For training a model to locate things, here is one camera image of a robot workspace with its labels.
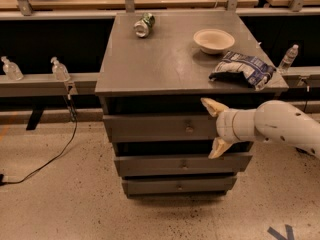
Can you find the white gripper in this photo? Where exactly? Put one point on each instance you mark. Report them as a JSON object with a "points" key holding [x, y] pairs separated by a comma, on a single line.
{"points": [[225, 126]]}

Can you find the grey top drawer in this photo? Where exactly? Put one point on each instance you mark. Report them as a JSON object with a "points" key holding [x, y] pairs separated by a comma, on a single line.
{"points": [[160, 127]]}

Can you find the grey drawer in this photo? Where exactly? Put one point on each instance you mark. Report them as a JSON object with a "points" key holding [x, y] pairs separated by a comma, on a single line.
{"points": [[160, 127], [170, 185], [184, 164]]}

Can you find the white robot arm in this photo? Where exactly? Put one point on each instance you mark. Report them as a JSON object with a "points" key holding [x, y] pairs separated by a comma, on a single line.
{"points": [[272, 121]]}

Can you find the grey middle drawer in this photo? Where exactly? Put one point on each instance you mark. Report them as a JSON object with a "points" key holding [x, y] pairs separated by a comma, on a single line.
{"points": [[184, 164]]}

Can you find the grey wooden drawer cabinet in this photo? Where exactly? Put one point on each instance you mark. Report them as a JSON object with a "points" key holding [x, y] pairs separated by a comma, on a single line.
{"points": [[167, 72]]}

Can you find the grey bottom drawer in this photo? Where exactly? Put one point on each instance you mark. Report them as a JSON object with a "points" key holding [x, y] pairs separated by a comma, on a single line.
{"points": [[170, 185]]}

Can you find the blue white chip bag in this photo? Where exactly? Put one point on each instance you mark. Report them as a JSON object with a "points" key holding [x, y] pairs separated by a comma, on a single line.
{"points": [[250, 68]]}

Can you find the white paper bowl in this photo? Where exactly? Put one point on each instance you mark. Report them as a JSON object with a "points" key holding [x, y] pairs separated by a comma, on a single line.
{"points": [[213, 41]]}

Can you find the clear plastic water bottle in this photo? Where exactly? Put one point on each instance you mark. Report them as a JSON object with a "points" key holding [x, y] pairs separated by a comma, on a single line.
{"points": [[288, 58]]}

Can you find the crushed green soda can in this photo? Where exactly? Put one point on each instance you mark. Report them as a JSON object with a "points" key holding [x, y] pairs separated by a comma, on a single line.
{"points": [[144, 25]]}

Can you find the clear pump bottle right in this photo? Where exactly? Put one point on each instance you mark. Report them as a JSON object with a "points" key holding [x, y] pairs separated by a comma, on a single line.
{"points": [[59, 70]]}

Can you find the clear pump bottle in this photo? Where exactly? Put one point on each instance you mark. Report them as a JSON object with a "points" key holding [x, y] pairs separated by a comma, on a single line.
{"points": [[59, 70], [11, 69]]}

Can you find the clear pump bottle left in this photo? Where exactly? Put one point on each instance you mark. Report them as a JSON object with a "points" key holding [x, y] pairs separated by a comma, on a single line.
{"points": [[11, 69]]}

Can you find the grey metal shelf rail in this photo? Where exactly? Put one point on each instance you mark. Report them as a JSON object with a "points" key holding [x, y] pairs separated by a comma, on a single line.
{"points": [[33, 85]]}

